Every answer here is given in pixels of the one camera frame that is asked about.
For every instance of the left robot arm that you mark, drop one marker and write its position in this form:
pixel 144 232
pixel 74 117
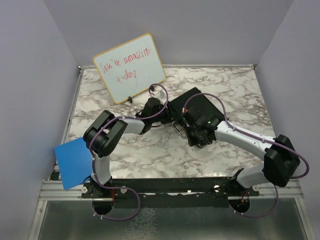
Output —
pixel 104 134

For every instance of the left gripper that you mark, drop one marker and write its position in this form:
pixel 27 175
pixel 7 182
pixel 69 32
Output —
pixel 168 115

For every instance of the blue plastic box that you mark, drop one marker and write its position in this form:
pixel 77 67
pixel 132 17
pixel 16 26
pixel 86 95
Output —
pixel 74 162

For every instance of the white whiteboard yellow frame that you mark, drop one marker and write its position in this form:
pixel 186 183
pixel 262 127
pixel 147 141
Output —
pixel 130 68

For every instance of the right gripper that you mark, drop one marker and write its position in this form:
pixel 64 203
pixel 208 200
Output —
pixel 192 141

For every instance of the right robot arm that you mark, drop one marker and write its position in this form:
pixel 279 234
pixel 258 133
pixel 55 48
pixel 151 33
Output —
pixel 279 161

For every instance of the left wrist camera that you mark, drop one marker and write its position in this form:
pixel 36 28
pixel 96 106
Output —
pixel 161 95

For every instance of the black poker chip case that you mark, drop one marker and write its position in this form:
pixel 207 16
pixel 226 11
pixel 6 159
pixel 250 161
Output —
pixel 193 99

